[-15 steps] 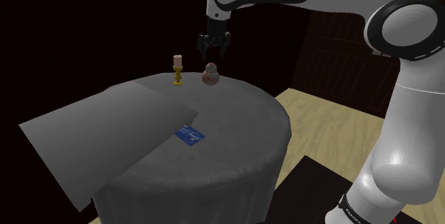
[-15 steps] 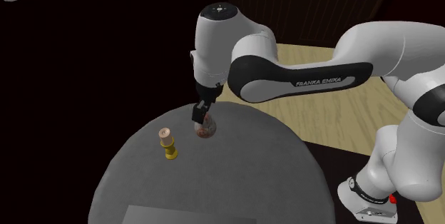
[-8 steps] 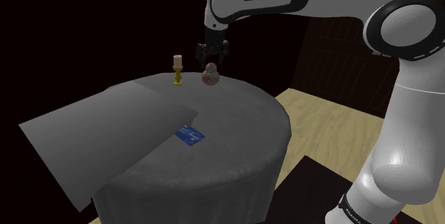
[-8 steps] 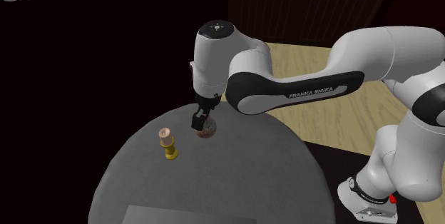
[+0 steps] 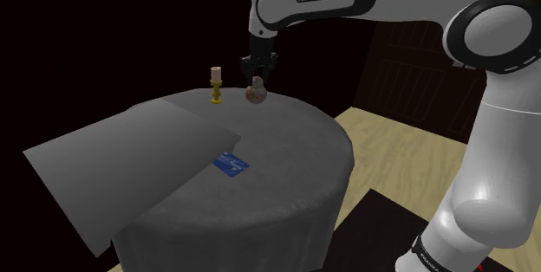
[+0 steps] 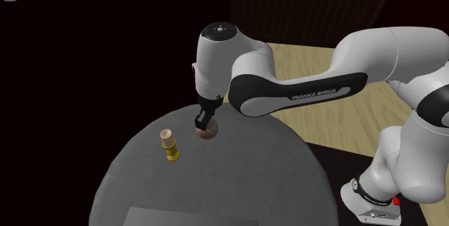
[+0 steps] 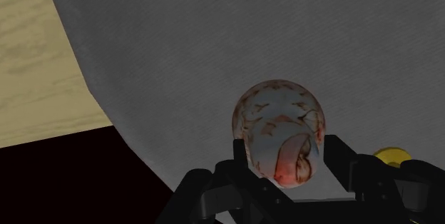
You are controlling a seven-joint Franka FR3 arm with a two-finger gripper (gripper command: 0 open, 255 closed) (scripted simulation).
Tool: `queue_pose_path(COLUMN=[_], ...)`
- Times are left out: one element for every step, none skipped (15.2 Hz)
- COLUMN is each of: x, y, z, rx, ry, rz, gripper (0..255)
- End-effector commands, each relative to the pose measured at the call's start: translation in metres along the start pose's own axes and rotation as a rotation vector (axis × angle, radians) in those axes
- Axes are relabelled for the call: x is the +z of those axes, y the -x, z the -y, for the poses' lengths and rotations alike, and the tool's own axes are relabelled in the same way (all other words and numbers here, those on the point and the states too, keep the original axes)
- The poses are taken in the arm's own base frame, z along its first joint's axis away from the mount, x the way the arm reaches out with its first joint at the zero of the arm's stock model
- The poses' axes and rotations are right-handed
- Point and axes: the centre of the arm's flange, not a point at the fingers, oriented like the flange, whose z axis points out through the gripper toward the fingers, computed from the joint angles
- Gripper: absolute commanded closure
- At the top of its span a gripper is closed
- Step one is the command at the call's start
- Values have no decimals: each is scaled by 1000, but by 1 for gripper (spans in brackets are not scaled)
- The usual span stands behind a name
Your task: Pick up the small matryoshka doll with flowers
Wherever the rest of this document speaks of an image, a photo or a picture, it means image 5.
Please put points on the gold candlestick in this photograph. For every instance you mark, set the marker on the gold candlestick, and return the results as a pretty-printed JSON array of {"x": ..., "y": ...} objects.
[{"x": 216, "y": 91}]

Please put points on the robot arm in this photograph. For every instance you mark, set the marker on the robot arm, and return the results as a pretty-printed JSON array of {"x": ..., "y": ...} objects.
[{"x": 498, "y": 144}]

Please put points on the pale pink candle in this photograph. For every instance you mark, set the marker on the pale pink candle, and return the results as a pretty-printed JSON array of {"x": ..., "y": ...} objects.
[{"x": 216, "y": 73}]

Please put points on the blue card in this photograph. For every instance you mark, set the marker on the blue card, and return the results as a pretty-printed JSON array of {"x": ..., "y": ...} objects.
[{"x": 230, "y": 164}]

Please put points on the speckled gourd-shaped vase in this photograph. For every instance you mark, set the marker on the speckled gourd-shaped vase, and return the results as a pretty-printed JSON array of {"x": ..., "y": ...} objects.
[{"x": 256, "y": 92}]

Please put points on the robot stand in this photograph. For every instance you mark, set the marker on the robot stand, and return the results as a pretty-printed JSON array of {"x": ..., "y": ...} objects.
[{"x": 372, "y": 237}]

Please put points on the dark panelled door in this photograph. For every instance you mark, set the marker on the dark panelled door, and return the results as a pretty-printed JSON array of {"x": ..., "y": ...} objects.
[{"x": 414, "y": 81}]

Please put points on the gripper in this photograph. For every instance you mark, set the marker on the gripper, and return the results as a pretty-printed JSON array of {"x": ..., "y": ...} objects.
[{"x": 261, "y": 45}]

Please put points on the round grey ottoman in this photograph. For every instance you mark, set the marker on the round grey ottoman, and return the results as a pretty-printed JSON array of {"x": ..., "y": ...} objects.
[{"x": 279, "y": 153}]

